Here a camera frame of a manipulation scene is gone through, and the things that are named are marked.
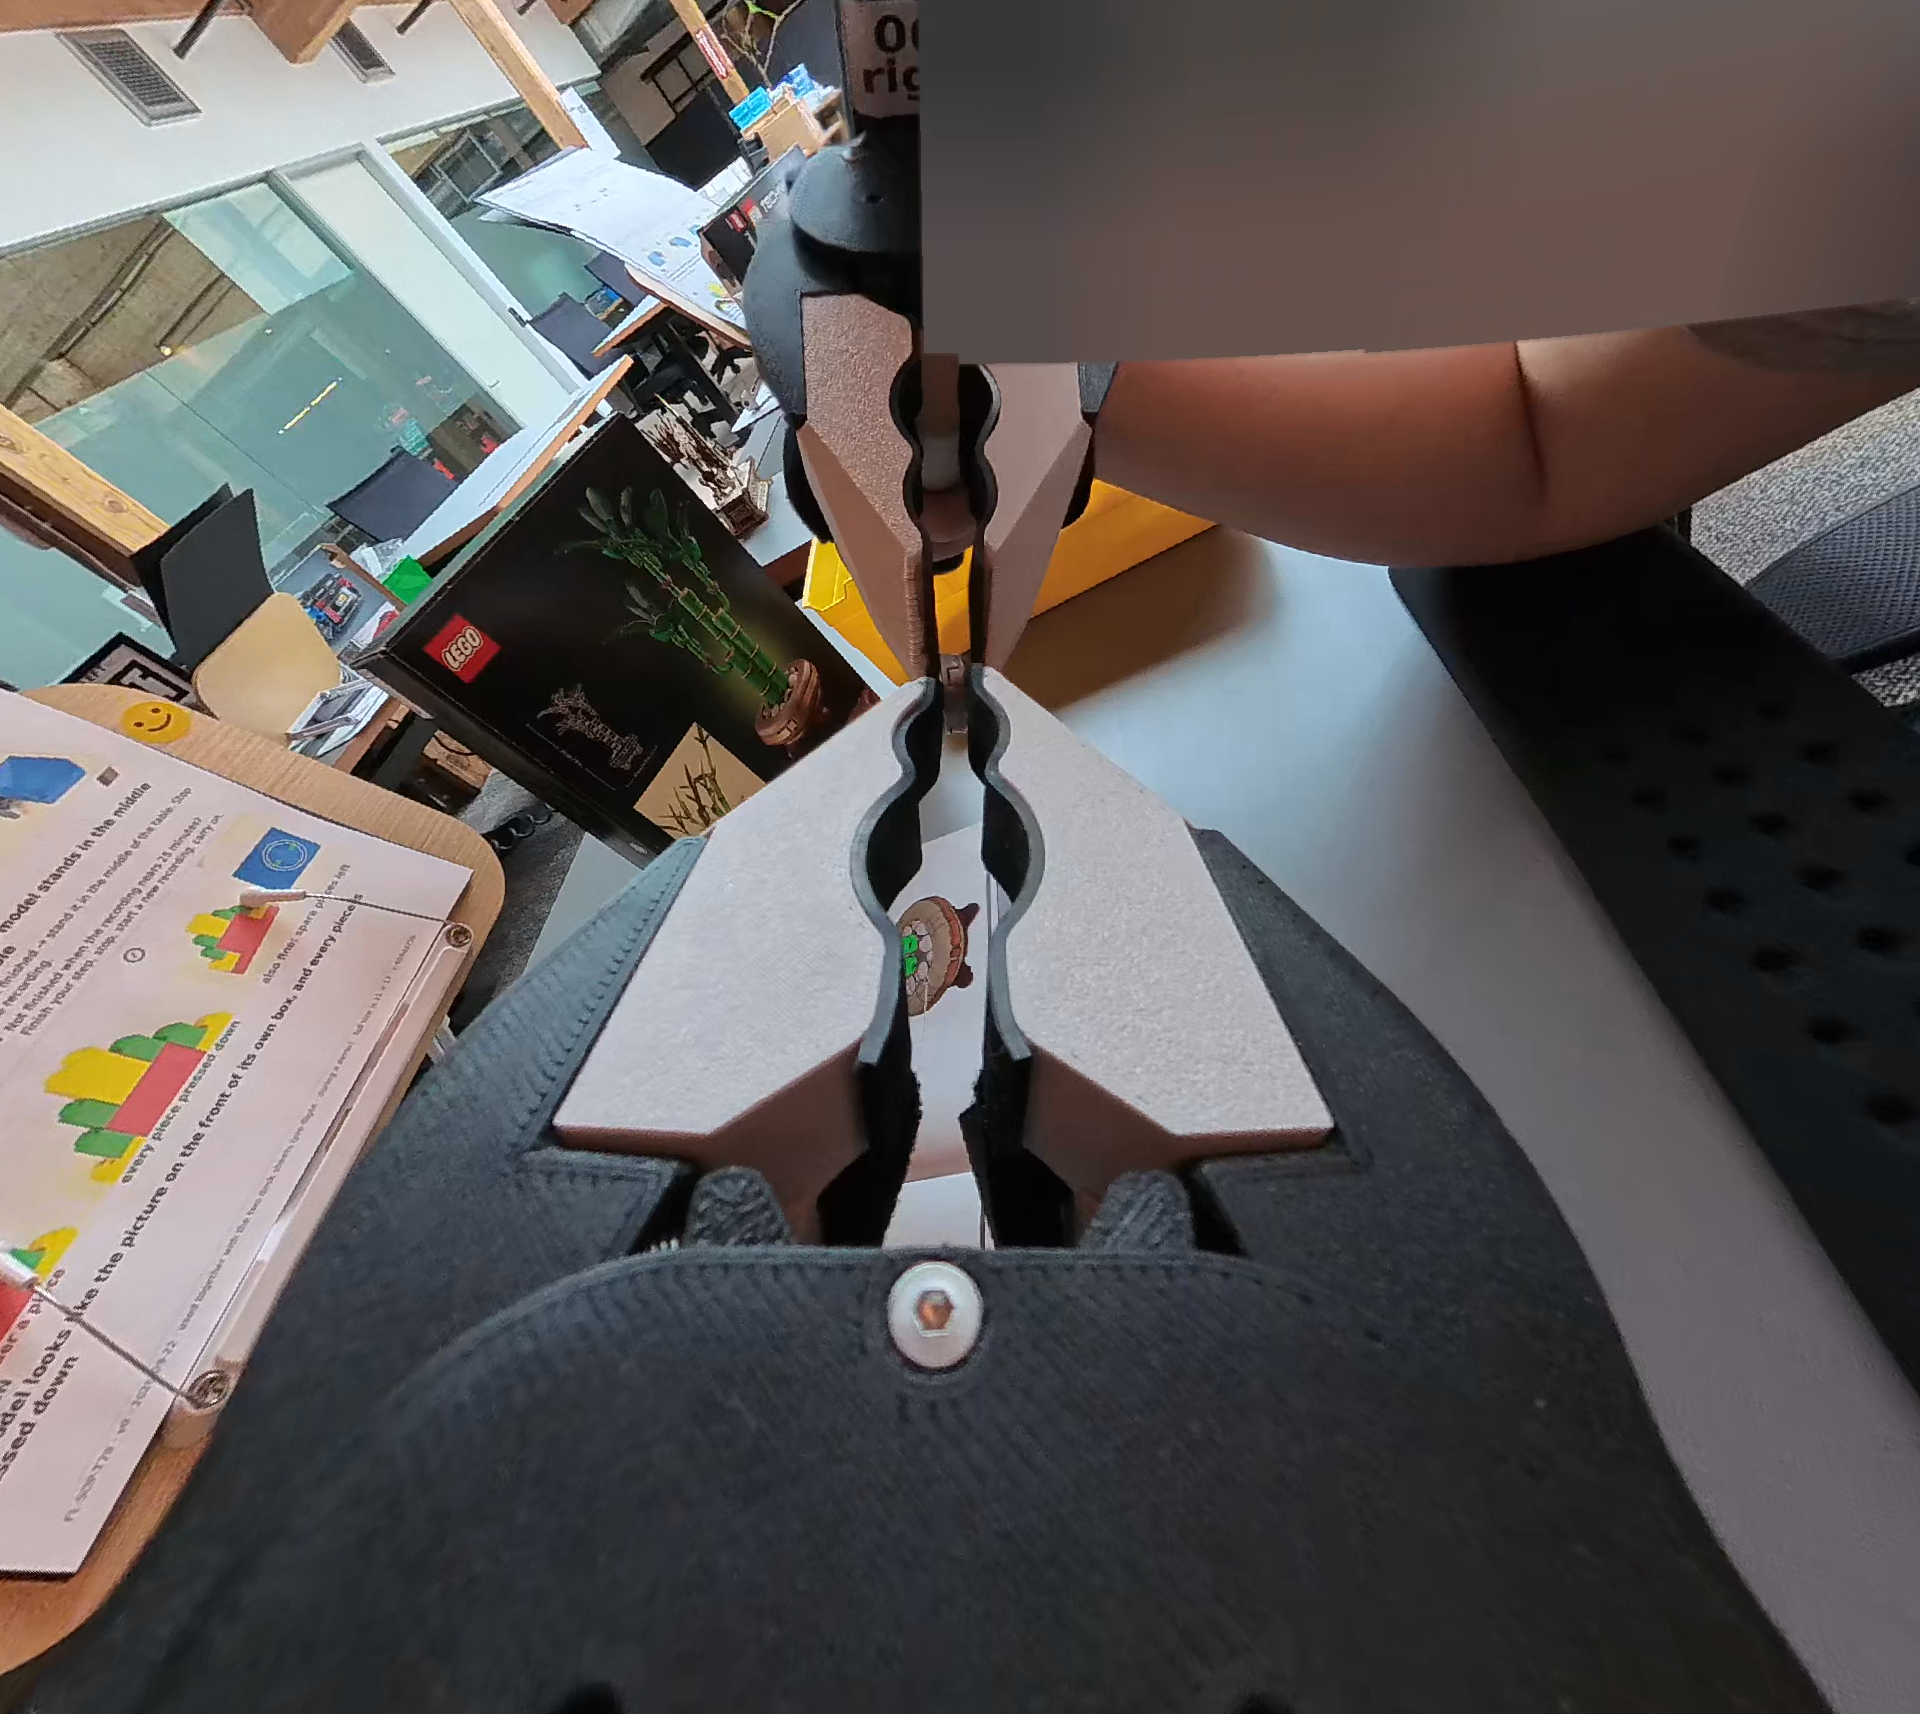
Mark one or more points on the tan wooden chair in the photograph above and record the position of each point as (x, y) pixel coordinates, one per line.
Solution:
(270, 679)

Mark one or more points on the yellow plastic bin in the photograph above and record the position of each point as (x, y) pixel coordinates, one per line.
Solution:
(1141, 545)

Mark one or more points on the person's right forearm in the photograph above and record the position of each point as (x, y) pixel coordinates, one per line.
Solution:
(1350, 455)

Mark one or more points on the black lego set box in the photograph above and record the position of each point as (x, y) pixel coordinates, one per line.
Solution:
(600, 635)

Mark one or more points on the distant black lego box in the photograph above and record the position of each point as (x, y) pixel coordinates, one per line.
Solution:
(742, 229)

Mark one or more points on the small grey lego piece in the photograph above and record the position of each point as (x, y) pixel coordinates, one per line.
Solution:
(956, 677)

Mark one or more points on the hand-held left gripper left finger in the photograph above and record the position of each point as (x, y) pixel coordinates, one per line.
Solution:
(720, 978)

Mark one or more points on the open lego instruction booklet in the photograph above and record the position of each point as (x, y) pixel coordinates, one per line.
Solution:
(945, 1084)

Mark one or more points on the brown wooden model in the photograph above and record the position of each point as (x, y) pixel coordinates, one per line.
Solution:
(713, 477)

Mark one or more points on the yellow smiley sticker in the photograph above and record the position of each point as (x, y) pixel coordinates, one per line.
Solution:
(158, 721)

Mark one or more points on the black framed marker sign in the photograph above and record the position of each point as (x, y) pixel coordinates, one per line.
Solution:
(128, 672)

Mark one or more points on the task instruction sheet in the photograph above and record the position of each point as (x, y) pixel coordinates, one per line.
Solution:
(225, 1145)

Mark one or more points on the distant instruction sheet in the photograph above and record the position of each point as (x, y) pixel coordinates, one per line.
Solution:
(600, 199)

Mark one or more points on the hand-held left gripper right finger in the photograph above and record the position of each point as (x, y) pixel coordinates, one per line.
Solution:
(1171, 978)

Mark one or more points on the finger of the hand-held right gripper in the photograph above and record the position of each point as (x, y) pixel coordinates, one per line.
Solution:
(854, 424)
(1043, 455)

